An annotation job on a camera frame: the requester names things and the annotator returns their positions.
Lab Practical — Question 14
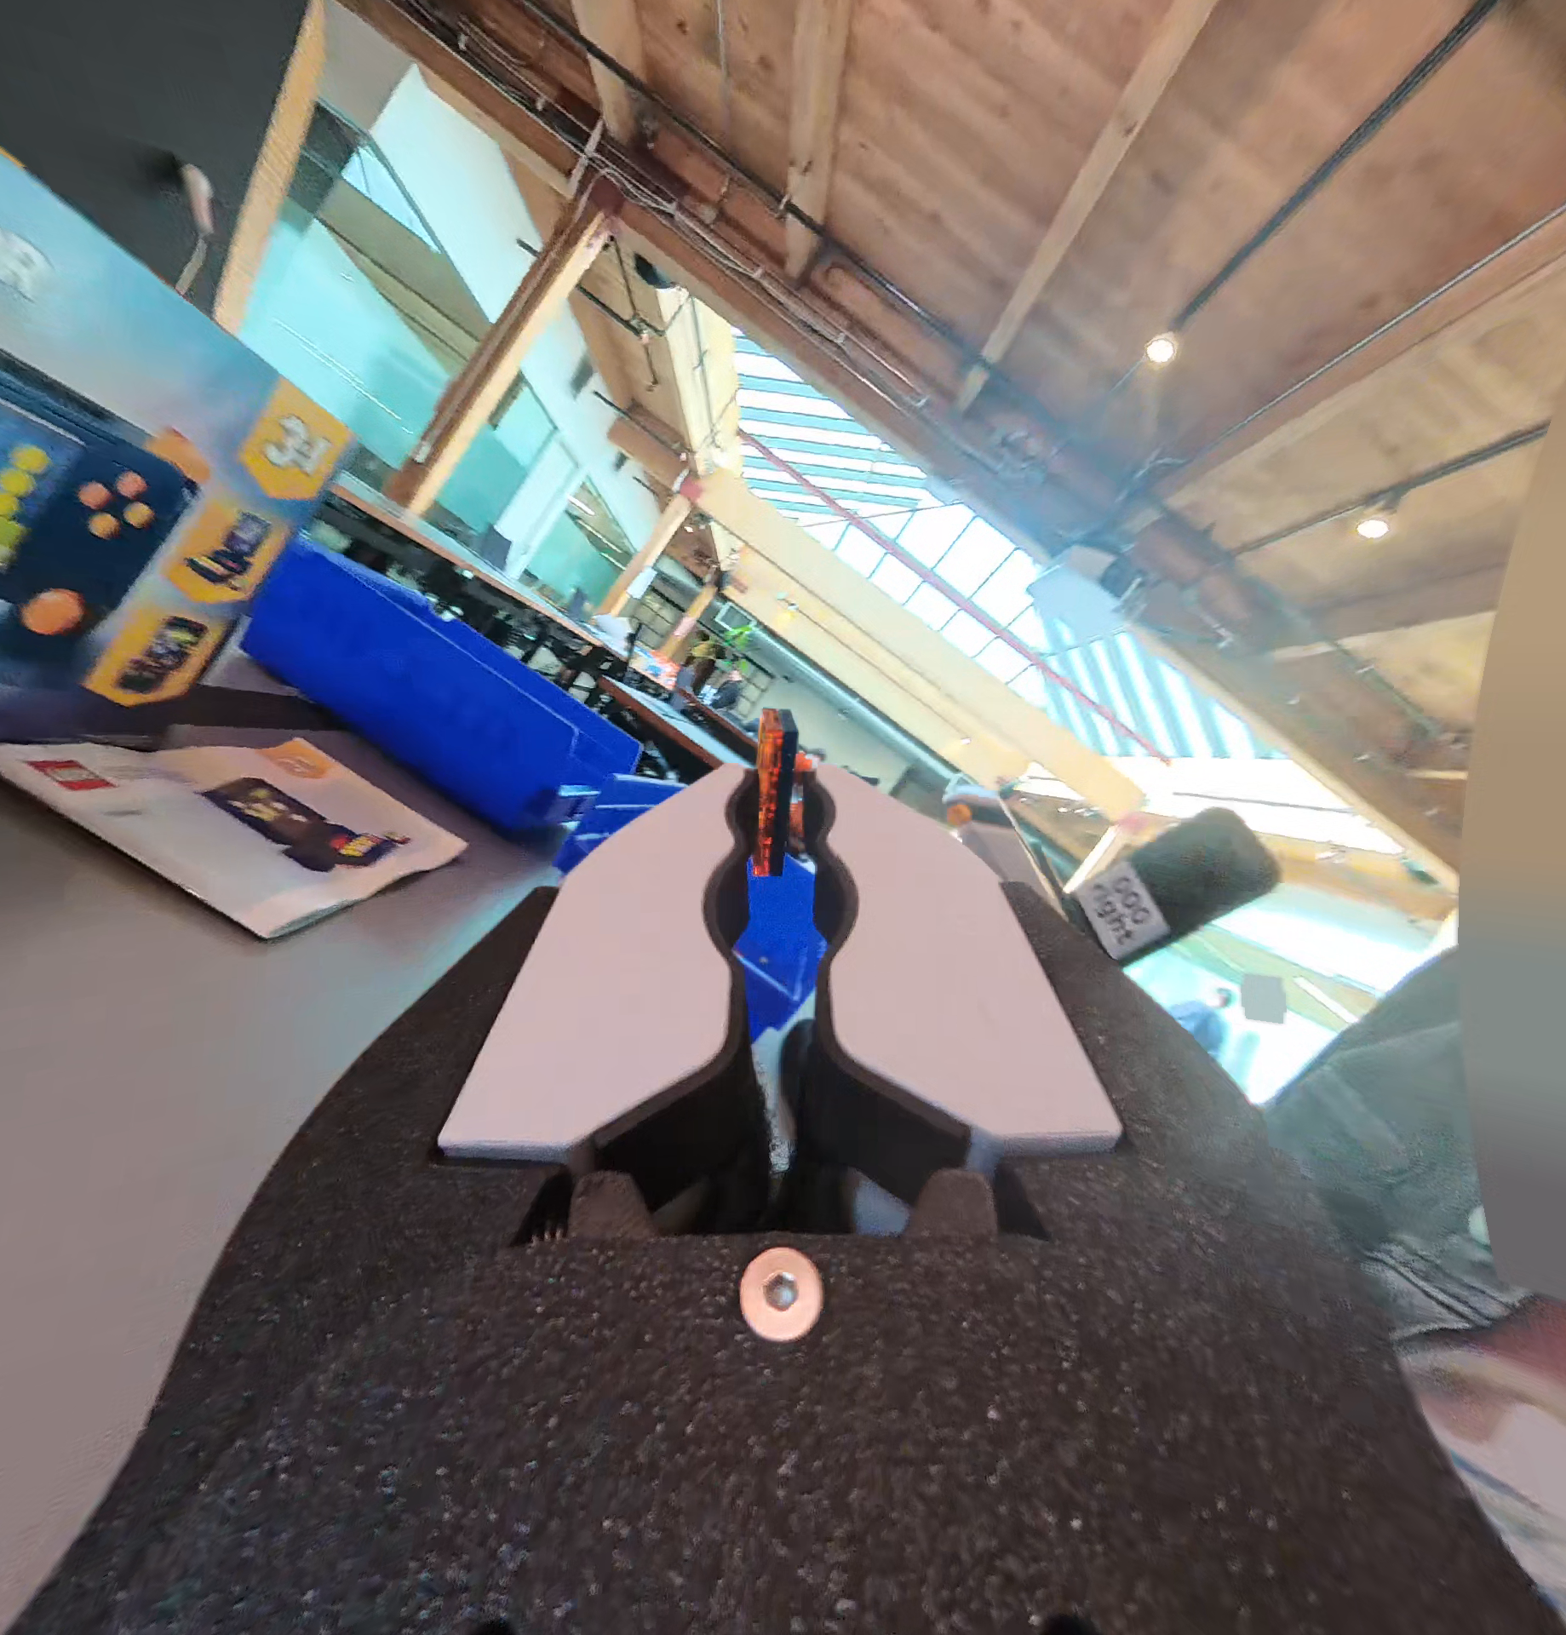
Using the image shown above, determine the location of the white cable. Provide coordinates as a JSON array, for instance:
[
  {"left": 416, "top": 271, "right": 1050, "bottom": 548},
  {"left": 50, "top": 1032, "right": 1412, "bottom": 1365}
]
[{"left": 171, "top": 159, "right": 217, "bottom": 296}]

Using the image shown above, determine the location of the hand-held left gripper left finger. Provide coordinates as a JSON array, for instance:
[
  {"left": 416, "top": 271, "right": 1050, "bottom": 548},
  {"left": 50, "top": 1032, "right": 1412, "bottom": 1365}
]
[{"left": 437, "top": 761, "right": 773, "bottom": 1202}]

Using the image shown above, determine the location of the red ceiling pipe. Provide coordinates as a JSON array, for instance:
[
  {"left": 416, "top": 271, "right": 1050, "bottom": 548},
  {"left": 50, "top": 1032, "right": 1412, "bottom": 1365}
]
[{"left": 736, "top": 430, "right": 1170, "bottom": 764}]

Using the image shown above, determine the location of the white ceiling projector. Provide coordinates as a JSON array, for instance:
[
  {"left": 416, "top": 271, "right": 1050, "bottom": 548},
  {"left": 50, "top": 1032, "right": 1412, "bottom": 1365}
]
[{"left": 1028, "top": 548, "right": 1141, "bottom": 656}]

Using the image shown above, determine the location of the long wooden table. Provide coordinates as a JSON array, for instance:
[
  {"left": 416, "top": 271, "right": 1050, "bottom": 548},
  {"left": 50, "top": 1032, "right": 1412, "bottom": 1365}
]
[{"left": 324, "top": 479, "right": 631, "bottom": 692}]

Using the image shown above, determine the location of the small blue plastic bin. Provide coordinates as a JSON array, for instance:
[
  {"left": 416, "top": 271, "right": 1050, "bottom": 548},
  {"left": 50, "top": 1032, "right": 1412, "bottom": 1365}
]
[{"left": 555, "top": 770, "right": 824, "bottom": 1047}]

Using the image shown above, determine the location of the person's striped shirt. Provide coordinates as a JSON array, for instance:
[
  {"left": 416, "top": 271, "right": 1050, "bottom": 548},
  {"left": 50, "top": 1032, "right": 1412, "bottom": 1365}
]
[{"left": 1370, "top": 1276, "right": 1566, "bottom": 1635}]

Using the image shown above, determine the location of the black wood-framed partition panel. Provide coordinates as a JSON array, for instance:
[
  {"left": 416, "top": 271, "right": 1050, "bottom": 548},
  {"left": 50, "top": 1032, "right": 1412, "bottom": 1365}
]
[{"left": 0, "top": 0, "right": 326, "bottom": 337}]

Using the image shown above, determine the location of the blue yellow toy set box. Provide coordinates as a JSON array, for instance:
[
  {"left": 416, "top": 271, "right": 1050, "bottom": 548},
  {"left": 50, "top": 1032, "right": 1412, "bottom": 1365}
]
[{"left": 0, "top": 123, "right": 356, "bottom": 744}]

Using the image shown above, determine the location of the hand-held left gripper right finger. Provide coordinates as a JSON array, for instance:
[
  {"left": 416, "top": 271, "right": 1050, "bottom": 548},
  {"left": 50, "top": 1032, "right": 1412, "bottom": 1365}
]
[{"left": 792, "top": 761, "right": 1123, "bottom": 1205}]

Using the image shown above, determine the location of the orange black brick piece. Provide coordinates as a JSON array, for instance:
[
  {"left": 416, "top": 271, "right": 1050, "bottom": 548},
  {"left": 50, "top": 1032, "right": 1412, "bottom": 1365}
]
[{"left": 744, "top": 707, "right": 803, "bottom": 881}]

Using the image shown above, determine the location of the white instruction booklet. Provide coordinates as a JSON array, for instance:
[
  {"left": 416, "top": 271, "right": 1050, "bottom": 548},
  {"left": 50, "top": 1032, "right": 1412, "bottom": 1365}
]
[{"left": 0, "top": 738, "right": 467, "bottom": 941}]

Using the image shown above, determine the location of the large blue plastic bin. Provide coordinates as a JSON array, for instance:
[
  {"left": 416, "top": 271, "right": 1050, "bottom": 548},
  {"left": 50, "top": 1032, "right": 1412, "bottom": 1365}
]
[{"left": 238, "top": 534, "right": 647, "bottom": 842}]

